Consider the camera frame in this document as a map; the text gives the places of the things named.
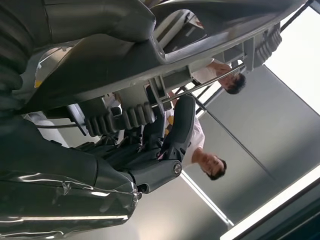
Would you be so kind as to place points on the person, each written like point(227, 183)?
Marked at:
point(212, 164)
point(232, 84)

